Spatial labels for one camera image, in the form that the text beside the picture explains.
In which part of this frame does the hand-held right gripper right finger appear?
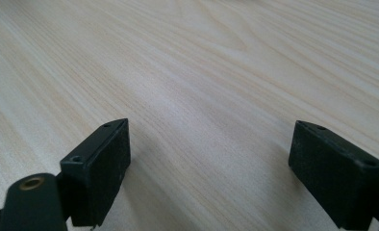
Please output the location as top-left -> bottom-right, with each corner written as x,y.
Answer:
288,119 -> 379,231

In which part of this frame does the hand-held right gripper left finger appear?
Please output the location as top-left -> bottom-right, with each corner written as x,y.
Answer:
60,117 -> 132,228

